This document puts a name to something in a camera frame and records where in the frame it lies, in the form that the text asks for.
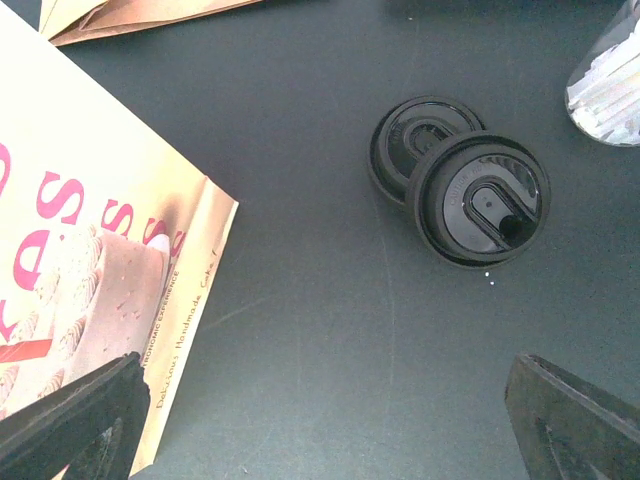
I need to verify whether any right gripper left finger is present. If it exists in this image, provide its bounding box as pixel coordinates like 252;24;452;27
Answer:
1;352;150;479

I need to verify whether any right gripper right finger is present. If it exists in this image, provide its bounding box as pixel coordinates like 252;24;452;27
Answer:
504;354;639;479

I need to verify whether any cake print paper bag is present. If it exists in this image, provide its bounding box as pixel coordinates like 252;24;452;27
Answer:
1;6;238;472

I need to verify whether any single black cup lid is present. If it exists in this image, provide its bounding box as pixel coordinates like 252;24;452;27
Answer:
405;131;551;268

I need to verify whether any white plastic cutlery bunch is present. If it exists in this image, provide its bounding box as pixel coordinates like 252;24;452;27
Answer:
565;14;639;147

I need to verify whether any black cup lid stack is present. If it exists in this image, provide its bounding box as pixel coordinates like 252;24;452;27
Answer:
367;95;486;209

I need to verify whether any brown kraft paper bag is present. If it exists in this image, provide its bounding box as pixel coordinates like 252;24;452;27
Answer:
39;0;256;46

